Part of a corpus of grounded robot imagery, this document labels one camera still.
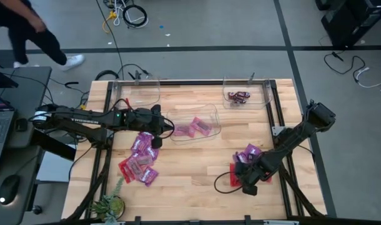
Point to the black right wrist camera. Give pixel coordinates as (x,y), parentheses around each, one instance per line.
(250,190)

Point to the black desk support bar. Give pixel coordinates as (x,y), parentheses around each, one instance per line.
(53,145)

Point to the dark grey desk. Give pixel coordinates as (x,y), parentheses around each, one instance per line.
(31,93)

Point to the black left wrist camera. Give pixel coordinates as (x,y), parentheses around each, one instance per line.
(156,142)

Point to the black caster wheel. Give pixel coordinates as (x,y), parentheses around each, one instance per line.
(37,209)

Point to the black computer mouse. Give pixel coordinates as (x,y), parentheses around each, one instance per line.
(9,189)

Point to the person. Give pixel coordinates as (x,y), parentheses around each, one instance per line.
(47,43)

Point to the clear plastic bin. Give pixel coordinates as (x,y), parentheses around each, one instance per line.
(259,93)
(140,93)
(193,112)

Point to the black computer tower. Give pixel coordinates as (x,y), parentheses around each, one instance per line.
(349,22)

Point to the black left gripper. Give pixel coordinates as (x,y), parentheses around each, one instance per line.
(143,120)

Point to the small black device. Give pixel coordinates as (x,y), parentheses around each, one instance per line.
(21,124)

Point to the black aluminium frame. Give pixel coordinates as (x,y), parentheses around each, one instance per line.
(193,83)

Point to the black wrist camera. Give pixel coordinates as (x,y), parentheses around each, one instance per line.
(156,142)
(250,190)

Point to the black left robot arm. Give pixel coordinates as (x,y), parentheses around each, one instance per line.
(84,120)

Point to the black display panel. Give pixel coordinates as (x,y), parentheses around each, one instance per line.
(0,79)

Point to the green potted plant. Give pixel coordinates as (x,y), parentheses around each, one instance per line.
(110,206)

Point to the grey laptop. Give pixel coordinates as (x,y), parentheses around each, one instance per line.
(0,128)

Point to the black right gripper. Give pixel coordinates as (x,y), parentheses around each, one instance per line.
(256,170)

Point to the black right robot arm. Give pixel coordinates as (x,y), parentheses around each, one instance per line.
(320,117)

